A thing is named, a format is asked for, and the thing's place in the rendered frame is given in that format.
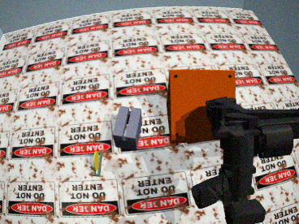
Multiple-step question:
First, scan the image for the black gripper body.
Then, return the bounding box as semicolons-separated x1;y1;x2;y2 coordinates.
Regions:
221;161;266;224

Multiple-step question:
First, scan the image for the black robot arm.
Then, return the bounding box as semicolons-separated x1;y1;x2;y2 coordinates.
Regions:
191;97;299;209

